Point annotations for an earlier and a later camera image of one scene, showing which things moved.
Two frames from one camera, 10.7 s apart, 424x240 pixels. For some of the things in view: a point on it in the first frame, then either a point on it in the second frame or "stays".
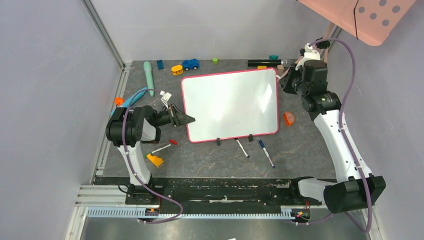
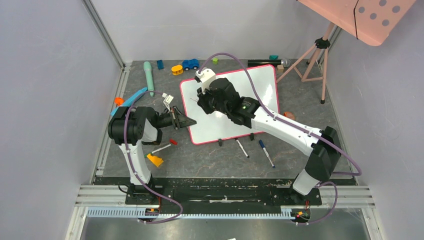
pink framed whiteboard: [231, 105] stays
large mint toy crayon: [147, 66] stays
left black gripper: [177, 118] stays
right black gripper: [286, 82] -> [203, 101]
